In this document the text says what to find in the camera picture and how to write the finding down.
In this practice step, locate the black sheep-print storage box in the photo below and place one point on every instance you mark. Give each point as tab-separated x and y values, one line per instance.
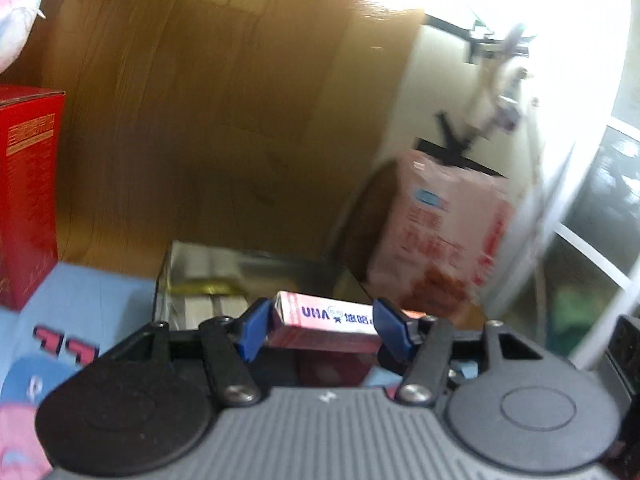
198	282

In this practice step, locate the pink UHA candy box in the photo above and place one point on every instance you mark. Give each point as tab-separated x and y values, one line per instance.
303	322

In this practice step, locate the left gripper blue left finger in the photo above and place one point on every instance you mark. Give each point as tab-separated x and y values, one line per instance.
229	344

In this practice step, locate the white power strip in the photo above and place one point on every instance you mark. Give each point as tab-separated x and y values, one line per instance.
505	116

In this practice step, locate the black device with green light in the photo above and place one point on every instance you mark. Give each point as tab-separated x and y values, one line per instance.
619	371

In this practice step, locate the red gift box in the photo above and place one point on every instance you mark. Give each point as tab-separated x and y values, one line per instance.
31	120

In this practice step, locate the wooden headboard panel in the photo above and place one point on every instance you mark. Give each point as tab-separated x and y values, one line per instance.
238	123

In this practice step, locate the Peppa Pig blue bedsheet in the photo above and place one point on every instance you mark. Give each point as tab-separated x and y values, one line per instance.
77	314

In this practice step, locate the frosted glass sliding door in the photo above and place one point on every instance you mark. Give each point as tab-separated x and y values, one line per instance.
575	270

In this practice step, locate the pink blue plush toy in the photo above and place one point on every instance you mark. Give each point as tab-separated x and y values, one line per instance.
17	20

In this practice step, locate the pink twisted-snack bag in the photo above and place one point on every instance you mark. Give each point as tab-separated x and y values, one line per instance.
441	237

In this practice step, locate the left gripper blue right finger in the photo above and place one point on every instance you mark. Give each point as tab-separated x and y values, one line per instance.
423	345

